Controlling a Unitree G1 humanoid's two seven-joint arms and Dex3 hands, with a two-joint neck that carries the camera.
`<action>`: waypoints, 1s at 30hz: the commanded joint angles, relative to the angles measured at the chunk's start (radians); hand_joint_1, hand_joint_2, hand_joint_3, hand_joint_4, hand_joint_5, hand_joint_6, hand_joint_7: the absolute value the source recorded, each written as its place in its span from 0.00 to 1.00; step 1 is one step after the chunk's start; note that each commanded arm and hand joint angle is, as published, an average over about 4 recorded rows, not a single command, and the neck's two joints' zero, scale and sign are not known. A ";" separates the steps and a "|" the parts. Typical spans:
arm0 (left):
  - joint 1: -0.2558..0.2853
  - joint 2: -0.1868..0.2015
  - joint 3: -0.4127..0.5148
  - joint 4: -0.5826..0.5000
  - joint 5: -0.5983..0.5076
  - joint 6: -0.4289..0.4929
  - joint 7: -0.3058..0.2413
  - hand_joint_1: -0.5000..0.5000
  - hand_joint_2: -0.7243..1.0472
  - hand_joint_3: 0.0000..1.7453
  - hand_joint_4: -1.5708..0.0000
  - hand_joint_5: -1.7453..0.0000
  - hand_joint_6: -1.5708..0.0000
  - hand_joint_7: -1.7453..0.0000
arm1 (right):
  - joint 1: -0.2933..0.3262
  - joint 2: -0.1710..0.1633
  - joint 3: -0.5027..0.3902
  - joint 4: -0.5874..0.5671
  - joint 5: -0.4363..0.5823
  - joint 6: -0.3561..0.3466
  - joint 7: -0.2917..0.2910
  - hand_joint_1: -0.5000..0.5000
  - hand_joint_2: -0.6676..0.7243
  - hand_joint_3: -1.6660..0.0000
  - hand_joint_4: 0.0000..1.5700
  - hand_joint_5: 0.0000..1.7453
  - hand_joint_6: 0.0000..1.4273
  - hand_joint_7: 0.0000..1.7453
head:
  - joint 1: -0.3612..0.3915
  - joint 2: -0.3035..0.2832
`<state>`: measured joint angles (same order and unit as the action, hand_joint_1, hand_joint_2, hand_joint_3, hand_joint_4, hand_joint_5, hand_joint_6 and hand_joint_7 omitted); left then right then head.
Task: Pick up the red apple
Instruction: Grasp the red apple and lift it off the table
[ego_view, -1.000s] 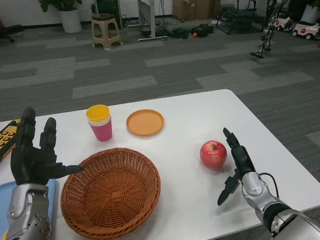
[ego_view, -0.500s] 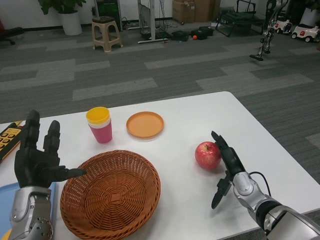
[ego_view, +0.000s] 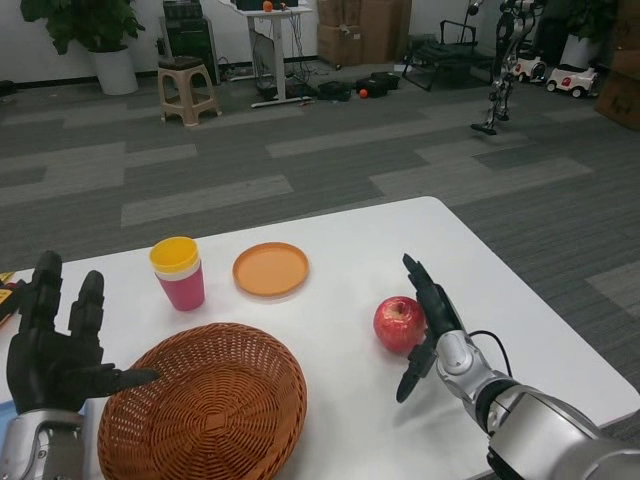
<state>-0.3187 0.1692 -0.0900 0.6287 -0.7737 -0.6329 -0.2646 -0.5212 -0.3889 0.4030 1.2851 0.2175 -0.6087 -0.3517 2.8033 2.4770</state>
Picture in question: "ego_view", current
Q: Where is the yellow black remote controller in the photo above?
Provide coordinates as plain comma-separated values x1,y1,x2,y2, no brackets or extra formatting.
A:
0,271,27,330

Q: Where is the orange round plate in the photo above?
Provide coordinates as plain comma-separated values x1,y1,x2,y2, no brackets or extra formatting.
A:
231,241,312,302

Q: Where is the brown wicker basket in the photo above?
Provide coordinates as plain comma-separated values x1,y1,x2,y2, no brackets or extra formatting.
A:
97,322,309,480

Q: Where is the black equipment rack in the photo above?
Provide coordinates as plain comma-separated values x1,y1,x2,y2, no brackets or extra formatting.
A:
159,0,222,87

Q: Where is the black folding chair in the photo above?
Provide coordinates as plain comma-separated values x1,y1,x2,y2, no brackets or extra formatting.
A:
401,18,497,93

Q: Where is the white standing desk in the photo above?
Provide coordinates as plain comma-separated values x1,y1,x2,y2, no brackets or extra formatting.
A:
233,0,317,109

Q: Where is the small white toy car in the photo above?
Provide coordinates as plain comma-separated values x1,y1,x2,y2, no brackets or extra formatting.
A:
514,49,549,84

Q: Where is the wide black bag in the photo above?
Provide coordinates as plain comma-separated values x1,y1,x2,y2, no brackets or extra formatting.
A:
355,71,402,98

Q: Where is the short white plant pot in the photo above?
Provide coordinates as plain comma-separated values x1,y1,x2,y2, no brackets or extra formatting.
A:
558,35,602,69

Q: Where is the large white toy car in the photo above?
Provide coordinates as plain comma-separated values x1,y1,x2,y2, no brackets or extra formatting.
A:
544,63,601,100

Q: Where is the printed brown cardboard box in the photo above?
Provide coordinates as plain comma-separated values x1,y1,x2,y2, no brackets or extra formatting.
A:
594,0,640,133

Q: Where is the pink plastic cup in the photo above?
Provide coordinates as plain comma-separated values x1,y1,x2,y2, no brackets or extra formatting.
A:
156,266,207,313

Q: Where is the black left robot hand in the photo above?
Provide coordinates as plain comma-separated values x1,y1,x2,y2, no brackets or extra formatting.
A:
5,250,163,416

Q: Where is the small black bag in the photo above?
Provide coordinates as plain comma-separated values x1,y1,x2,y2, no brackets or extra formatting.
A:
317,80,353,102

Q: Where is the dark potted plant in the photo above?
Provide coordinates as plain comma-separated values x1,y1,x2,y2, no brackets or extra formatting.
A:
541,0,622,42

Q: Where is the tall white plant pot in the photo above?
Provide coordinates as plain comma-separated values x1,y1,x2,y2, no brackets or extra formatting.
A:
93,46,139,97

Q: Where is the brown cardboard box stack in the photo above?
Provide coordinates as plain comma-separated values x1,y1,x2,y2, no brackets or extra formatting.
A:
316,0,414,67

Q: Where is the large green potted plant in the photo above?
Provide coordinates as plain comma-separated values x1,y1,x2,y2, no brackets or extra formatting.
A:
19,0,147,57

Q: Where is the grey computer tower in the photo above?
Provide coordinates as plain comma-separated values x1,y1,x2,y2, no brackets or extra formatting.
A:
251,28,279,99

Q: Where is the yellow plastic cup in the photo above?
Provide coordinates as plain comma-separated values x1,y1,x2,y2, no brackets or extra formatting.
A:
148,236,200,274

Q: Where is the white plastic cup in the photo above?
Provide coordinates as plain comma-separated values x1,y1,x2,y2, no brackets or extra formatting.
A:
153,258,204,282

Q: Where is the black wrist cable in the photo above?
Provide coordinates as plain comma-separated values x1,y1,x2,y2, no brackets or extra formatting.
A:
461,329,515,377

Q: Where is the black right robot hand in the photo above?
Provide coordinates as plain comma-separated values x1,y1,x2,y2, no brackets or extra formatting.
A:
395,253,464,404

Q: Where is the red apple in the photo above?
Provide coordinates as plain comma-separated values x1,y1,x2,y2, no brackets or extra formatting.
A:
372,295,429,356

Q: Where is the beige plastic stool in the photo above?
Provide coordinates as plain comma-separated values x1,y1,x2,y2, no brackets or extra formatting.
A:
156,55,223,127

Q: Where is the silver humanoid robot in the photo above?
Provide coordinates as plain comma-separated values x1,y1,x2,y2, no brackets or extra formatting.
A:
470,0,547,138

